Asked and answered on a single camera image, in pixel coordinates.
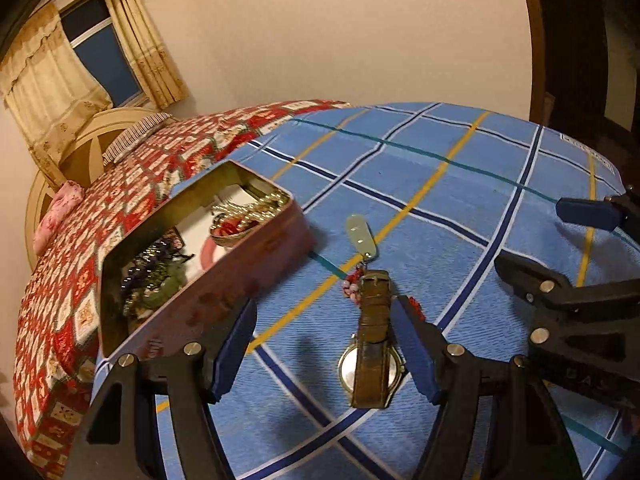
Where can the jade pendant with red tassel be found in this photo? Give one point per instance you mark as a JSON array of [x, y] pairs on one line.
[[360, 235]]

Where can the blue plaid cloth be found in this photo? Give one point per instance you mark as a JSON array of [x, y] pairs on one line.
[[450, 210]]

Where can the beige patterned curtain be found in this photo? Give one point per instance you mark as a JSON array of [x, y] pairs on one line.
[[145, 50], [45, 90]]

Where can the pink metal tin box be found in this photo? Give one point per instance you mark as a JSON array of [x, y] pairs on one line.
[[200, 305]]

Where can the pink pillow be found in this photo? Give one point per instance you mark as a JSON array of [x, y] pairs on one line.
[[55, 215]]

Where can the dark wooden door frame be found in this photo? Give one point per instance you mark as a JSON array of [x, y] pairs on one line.
[[535, 35]]

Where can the white printed card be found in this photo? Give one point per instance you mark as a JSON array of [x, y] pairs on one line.
[[200, 225]]

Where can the red patchwork bedspread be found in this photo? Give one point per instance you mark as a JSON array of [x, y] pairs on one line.
[[75, 285]]

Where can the cream wooden headboard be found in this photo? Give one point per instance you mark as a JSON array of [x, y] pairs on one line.
[[90, 145]]

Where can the window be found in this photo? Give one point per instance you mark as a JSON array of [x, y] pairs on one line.
[[105, 65]]

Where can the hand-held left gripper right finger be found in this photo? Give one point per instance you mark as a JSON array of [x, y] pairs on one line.
[[415, 350]]

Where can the striped pillow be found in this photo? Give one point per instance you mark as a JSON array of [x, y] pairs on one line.
[[135, 135]]

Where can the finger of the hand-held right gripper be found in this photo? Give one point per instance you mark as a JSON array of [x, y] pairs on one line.
[[585, 212], [575, 310]]

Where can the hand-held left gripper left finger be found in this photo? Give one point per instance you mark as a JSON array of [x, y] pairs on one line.
[[235, 350]]

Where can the pink bangle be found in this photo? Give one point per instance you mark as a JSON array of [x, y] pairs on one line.
[[210, 255]]

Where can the green jade bangle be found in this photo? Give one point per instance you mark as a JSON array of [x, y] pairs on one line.
[[170, 285]]

